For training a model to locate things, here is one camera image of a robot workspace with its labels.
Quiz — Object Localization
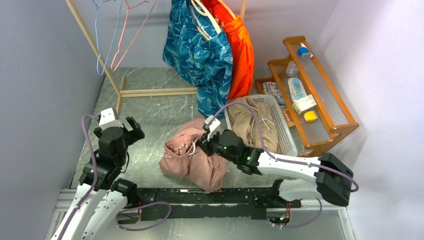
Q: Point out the pink shorts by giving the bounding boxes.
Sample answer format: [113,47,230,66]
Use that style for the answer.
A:
[159,117,228,193]

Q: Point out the wooden hanger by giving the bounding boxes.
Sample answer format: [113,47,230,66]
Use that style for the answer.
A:
[190,0,222,41]
[218,0,236,19]

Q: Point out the orange shorts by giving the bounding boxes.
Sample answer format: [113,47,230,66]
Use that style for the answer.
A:
[203,0,255,100]

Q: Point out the blue white tube pack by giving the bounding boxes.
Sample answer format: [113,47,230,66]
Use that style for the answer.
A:
[287,77,308,102]

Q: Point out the small card pack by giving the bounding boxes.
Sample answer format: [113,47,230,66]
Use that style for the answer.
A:
[261,81,281,96]

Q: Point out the beige shorts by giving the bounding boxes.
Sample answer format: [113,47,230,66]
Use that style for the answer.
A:
[226,96,279,153]

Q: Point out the white plastic basket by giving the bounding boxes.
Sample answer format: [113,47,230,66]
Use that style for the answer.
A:
[224,94,298,157]

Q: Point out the wooden tiered shelf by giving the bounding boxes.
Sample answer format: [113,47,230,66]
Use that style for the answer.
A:
[255,36,359,157]

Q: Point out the white box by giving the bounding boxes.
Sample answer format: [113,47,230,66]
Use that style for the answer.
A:
[292,94,317,115]

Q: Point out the wooden clothes rack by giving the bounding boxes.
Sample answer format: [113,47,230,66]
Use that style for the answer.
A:
[64,0,248,115]

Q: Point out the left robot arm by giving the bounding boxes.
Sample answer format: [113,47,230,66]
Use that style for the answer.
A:
[51,113,145,240]

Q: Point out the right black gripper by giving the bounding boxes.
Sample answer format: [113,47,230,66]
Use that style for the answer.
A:
[195,128,239,164]

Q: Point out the blue patterned shorts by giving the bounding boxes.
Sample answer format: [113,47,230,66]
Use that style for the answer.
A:
[162,0,233,119]

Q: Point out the orange snack pack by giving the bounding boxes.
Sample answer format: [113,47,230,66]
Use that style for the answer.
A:
[281,108,296,128]

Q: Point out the pink hanger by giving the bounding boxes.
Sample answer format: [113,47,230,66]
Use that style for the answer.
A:
[110,0,158,72]

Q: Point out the blue wire hanger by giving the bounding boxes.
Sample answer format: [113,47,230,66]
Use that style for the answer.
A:
[92,0,124,75]

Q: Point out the yellow block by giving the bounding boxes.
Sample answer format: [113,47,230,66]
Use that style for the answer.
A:
[303,110,319,122]

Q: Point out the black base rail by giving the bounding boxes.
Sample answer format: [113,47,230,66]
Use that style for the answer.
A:
[56,187,347,223]

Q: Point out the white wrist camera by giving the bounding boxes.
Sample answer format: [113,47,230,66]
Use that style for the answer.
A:
[203,115,221,141]
[98,107,124,131]

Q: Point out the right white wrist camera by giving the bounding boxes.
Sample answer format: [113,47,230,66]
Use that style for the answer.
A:
[203,115,221,141]

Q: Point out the clear small bottle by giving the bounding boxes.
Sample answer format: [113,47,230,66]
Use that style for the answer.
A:
[285,60,299,78]

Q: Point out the blue white eraser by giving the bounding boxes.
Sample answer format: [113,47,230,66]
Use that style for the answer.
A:
[297,42,315,59]

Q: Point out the round tin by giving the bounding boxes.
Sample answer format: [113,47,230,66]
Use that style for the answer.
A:
[274,93,287,109]

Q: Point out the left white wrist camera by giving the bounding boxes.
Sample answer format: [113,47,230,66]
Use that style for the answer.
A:
[98,107,124,131]

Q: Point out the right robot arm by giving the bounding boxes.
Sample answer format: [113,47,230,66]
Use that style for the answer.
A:
[196,129,355,207]

